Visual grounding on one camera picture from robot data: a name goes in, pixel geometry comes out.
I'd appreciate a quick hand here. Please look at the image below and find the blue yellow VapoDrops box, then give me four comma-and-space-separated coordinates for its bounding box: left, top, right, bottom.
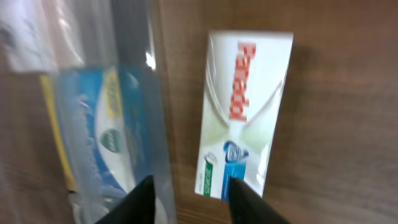
39, 65, 156, 197

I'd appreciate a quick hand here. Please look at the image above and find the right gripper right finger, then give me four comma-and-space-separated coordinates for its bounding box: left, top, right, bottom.
228, 178, 290, 224

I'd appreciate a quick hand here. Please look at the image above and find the clear plastic container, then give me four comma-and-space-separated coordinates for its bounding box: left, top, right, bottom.
1, 0, 177, 223

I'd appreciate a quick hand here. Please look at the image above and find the Hansaplast plaster box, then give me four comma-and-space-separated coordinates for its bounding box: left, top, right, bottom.
1, 0, 85, 73

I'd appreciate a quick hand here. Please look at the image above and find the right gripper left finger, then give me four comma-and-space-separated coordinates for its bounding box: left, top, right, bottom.
95, 175, 155, 224

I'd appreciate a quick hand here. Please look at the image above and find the white Panadol box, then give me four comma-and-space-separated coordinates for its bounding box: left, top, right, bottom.
195, 30, 294, 200

